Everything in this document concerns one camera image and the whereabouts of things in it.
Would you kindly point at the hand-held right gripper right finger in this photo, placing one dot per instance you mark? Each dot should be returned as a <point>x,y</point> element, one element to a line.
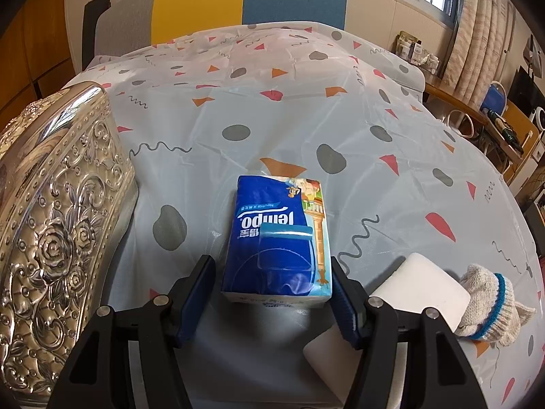
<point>342,306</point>

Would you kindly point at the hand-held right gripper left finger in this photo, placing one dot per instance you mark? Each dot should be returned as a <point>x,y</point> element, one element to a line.
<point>196,302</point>

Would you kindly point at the blue tissue packet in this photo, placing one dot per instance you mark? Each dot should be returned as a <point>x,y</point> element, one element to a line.
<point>272,260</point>

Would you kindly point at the ornate silver tissue box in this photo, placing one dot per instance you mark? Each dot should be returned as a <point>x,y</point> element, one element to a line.
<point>55,221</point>

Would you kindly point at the cream sock blue stripe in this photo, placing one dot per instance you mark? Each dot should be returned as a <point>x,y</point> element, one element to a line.
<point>489,302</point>

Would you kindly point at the patterned bed sheet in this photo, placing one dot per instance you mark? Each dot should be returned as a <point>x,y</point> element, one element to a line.
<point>298,106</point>

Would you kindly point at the wooden table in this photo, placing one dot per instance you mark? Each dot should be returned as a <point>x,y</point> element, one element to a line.
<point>443,93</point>

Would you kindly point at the dark green bag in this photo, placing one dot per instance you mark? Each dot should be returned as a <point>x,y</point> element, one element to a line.
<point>506,130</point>

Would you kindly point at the black monitor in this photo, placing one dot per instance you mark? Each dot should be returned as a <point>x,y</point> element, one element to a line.
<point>523,87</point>

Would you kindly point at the beige checked curtain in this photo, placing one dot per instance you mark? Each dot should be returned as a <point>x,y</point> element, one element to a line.
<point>481,42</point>

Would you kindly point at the multicolour padded headboard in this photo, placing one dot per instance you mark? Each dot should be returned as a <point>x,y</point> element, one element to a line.
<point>200,4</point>

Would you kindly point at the orange wooden wardrobe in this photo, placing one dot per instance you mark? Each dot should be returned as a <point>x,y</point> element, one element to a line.
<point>47,30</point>

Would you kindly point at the blue chair white frame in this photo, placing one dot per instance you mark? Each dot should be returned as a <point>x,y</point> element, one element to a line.
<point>494,100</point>

